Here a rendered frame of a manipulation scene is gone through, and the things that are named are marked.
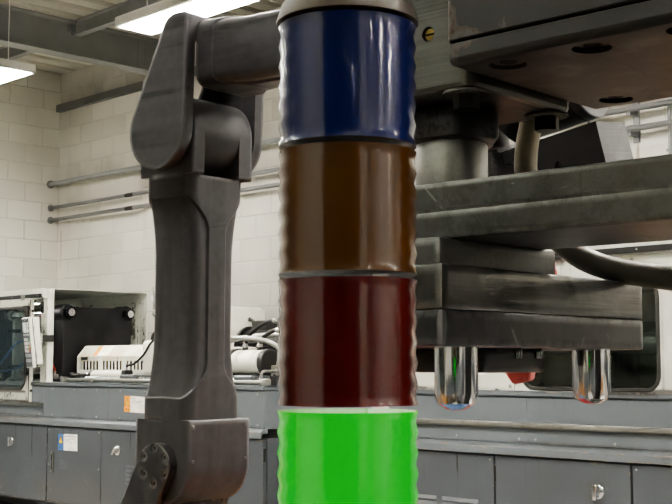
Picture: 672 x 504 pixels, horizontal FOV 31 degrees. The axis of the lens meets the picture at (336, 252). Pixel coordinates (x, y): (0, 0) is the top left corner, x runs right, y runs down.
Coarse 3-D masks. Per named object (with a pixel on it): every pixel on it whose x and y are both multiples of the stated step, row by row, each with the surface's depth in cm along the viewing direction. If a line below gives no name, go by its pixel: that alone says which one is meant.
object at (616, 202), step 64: (448, 128) 60; (448, 192) 57; (512, 192) 55; (576, 192) 53; (640, 192) 51; (448, 256) 57; (512, 256) 61; (448, 320) 53; (512, 320) 57; (576, 320) 61; (640, 320) 66; (448, 384) 55; (576, 384) 64
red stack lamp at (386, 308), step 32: (288, 288) 32; (320, 288) 32; (352, 288) 31; (384, 288) 32; (288, 320) 32; (320, 320) 31; (352, 320) 31; (384, 320) 31; (416, 320) 33; (288, 352) 32; (320, 352) 31; (352, 352) 31; (384, 352) 31; (288, 384) 32; (320, 384) 31; (352, 384) 31; (384, 384) 31; (416, 384) 32
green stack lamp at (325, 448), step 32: (288, 416) 32; (320, 416) 31; (352, 416) 31; (384, 416) 31; (416, 416) 33; (288, 448) 32; (320, 448) 31; (352, 448) 31; (384, 448) 31; (416, 448) 32; (288, 480) 32; (320, 480) 31; (352, 480) 31; (384, 480) 31; (416, 480) 32
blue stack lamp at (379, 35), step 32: (288, 32) 33; (320, 32) 32; (352, 32) 32; (384, 32) 32; (288, 64) 33; (320, 64) 32; (352, 64) 32; (384, 64) 32; (288, 96) 33; (320, 96) 32; (352, 96) 32; (384, 96) 32; (288, 128) 33; (320, 128) 32; (352, 128) 32; (384, 128) 32
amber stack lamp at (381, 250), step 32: (288, 160) 33; (320, 160) 32; (352, 160) 32; (384, 160) 32; (288, 192) 32; (320, 192) 32; (352, 192) 32; (384, 192) 32; (416, 192) 33; (288, 224) 32; (320, 224) 32; (352, 224) 31; (384, 224) 32; (288, 256) 32; (320, 256) 32; (352, 256) 31; (384, 256) 32; (416, 256) 33
